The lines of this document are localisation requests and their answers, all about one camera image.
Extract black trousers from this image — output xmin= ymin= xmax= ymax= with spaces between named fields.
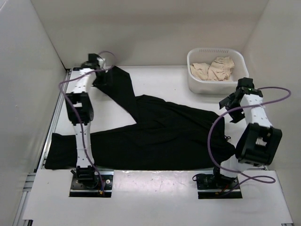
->
xmin=44 ymin=65 xmax=236 ymax=170

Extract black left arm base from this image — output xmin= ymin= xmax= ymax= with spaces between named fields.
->
xmin=69 ymin=167 xmax=114 ymax=198

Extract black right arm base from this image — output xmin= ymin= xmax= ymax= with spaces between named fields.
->
xmin=192 ymin=173 xmax=242 ymax=200

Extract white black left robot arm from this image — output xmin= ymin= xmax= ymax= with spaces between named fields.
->
xmin=63 ymin=68 xmax=107 ymax=170

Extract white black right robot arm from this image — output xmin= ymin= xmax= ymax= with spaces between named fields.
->
xmin=211 ymin=88 xmax=282 ymax=188

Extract blue corner label sticker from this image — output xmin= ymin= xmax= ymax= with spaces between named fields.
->
xmin=72 ymin=67 xmax=82 ymax=71

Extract white plastic basket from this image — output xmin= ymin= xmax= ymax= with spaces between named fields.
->
xmin=187 ymin=48 xmax=249 ymax=95

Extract beige garment in basket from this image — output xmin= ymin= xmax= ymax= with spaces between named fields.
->
xmin=190 ymin=56 xmax=235 ymax=81

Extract white front cover panel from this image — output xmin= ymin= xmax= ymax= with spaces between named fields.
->
xmin=24 ymin=169 xmax=293 ymax=226

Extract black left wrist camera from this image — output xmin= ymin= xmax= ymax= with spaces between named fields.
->
xmin=88 ymin=53 xmax=105 ymax=68

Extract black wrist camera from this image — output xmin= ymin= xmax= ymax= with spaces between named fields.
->
xmin=88 ymin=53 xmax=105 ymax=68
xmin=236 ymin=77 xmax=254 ymax=90

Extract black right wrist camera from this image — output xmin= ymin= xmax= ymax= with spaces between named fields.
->
xmin=236 ymin=77 xmax=254 ymax=90

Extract aluminium table edge rail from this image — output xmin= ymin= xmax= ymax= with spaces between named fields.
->
xmin=35 ymin=68 xmax=71 ymax=170

